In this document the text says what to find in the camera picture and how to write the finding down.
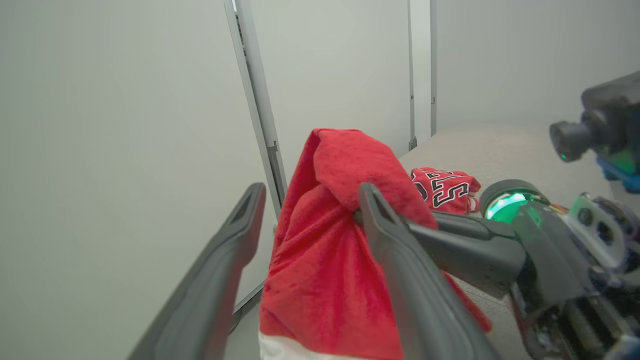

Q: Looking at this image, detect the grey fabric sofa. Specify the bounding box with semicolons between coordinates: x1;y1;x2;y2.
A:
397;122;640;360

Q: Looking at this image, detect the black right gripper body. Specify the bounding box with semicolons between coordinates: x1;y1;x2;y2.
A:
479;178;640;360

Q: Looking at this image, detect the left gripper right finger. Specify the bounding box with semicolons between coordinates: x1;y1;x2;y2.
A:
358;182;502;360

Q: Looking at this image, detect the grey metal partition post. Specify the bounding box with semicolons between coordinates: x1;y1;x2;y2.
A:
223;0;289;207
406;0;439;152

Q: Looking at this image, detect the red numbered sports jersey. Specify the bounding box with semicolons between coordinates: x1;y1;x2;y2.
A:
410;166;482;216

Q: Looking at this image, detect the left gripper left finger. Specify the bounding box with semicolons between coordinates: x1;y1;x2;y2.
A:
127;182;267;360

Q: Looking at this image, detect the red velvet garment white trim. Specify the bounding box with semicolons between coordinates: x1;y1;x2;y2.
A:
258;128;494;360

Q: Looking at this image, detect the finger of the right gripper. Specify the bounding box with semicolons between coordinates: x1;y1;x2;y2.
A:
407;222;528;301
430;211;517;241

